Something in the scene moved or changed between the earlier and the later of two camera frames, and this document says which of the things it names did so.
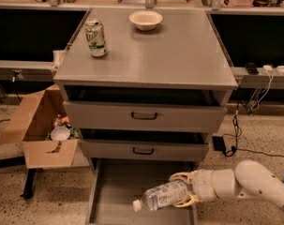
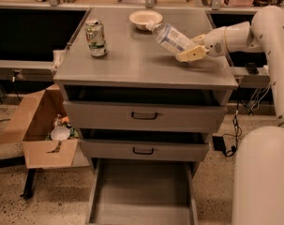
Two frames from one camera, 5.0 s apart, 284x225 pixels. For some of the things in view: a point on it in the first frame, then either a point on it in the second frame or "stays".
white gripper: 201,184 to 215,42
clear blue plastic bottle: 162,196 to 171,37
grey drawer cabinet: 145,88 stays
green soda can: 96,37 stays
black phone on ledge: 251,67 stays
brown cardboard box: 35,125 stays
